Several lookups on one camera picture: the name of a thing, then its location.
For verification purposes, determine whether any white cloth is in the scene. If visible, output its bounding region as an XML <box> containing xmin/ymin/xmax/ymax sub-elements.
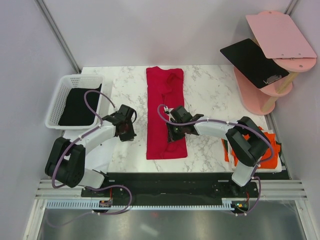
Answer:
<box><xmin>224</xmin><ymin>151</ymin><xmax>283</xmax><ymax>173</ymax></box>

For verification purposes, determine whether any white slotted cable duct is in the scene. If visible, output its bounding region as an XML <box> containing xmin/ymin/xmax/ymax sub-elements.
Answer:
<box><xmin>45</xmin><ymin>199</ymin><xmax>235</xmax><ymax>211</ymax></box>

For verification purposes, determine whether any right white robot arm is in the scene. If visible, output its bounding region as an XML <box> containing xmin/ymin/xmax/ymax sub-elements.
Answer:
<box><xmin>165</xmin><ymin>116</ymin><xmax>275</xmax><ymax>197</ymax></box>

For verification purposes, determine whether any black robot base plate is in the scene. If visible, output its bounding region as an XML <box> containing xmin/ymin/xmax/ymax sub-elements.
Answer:
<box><xmin>81</xmin><ymin>172</ymin><xmax>258</xmax><ymax>205</ymax></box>

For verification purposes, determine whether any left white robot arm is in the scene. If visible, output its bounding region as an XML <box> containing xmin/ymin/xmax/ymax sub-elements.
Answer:
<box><xmin>45</xmin><ymin>110</ymin><xmax>137</xmax><ymax>197</ymax></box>

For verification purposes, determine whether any black t shirt in basket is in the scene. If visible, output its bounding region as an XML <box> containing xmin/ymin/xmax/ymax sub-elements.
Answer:
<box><xmin>58</xmin><ymin>88</ymin><xmax>96</xmax><ymax>127</ymax></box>

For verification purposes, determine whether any aluminium rail extrusion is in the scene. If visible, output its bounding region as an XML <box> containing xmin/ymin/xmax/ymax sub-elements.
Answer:
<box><xmin>35</xmin><ymin>179</ymin><xmax>83</xmax><ymax>200</ymax></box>

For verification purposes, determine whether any white paper sheet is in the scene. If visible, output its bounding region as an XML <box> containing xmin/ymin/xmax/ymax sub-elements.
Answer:
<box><xmin>85</xmin><ymin>137</ymin><xmax>119</xmax><ymax>173</ymax></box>

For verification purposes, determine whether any green t shirt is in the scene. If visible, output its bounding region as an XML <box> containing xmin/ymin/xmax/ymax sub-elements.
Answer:
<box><xmin>221</xmin><ymin>139</ymin><xmax>232</xmax><ymax>154</ymax></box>

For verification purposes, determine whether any black clipboard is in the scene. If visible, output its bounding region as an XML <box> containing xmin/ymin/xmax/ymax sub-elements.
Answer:
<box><xmin>220</xmin><ymin>38</ymin><xmax>289</xmax><ymax>89</ymax></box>

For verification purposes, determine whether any aluminium frame post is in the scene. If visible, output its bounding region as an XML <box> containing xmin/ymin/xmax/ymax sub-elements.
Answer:
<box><xmin>34</xmin><ymin>0</ymin><xmax>82</xmax><ymax>74</ymax></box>
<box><xmin>284</xmin><ymin>0</ymin><xmax>300</xmax><ymax>16</ymax></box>

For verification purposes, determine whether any white plastic laundry basket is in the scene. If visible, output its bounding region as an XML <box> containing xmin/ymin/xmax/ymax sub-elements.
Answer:
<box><xmin>45</xmin><ymin>74</ymin><xmax>113</xmax><ymax>130</ymax></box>

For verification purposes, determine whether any pink clipboard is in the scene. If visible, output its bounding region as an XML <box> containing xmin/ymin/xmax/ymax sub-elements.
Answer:
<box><xmin>245</xmin><ymin>12</ymin><xmax>317</xmax><ymax>59</ymax></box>

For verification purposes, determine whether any pink wooden shelf stand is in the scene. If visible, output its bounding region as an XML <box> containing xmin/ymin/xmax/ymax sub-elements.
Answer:
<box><xmin>234</xmin><ymin>11</ymin><xmax>317</xmax><ymax>115</ymax></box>

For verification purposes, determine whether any aluminium frame post right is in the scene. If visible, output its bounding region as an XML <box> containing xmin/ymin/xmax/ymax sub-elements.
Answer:
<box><xmin>284</xmin><ymin>0</ymin><xmax>300</xmax><ymax>16</ymax></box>

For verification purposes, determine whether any red t shirt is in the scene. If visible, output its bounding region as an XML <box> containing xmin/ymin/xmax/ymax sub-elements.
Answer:
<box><xmin>145</xmin><ymin>66</ymin><xmax>188</xmax><ymax>161</ymax></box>

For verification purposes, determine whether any aluminium frame post left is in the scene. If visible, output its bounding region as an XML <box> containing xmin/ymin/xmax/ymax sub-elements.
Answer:
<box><xmin>34</xmin><ymin>0</ymin><xmax>82</xmax><ymax>74</ymax></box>

